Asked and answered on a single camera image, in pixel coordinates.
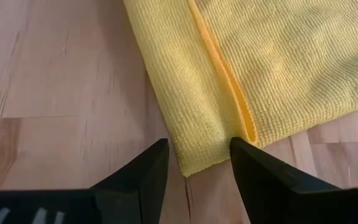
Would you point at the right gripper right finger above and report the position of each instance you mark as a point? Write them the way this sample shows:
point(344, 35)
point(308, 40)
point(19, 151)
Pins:
point(275, 193)

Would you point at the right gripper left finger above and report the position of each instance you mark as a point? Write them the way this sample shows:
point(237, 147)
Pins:
point(120, 199)

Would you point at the yellow microfiber towel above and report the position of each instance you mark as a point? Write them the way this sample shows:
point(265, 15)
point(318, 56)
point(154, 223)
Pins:
point(275, 62)

